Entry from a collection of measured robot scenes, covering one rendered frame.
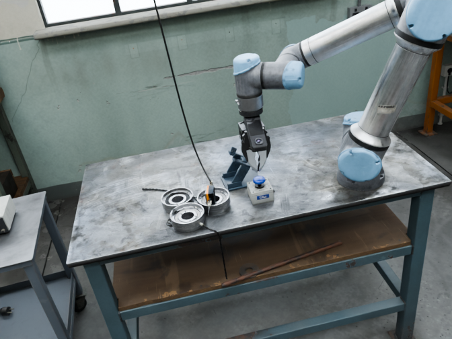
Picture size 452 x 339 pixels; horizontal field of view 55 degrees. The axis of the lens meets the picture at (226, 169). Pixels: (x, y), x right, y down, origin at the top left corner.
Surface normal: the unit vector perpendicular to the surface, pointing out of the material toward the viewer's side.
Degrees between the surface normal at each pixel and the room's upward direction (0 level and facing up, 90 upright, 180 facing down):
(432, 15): 83
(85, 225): 0
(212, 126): 90
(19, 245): 0
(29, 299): 0
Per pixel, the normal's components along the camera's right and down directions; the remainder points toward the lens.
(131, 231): -0.12, -0.85
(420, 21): -0.27, 0.41
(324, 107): 0.18, 0.48
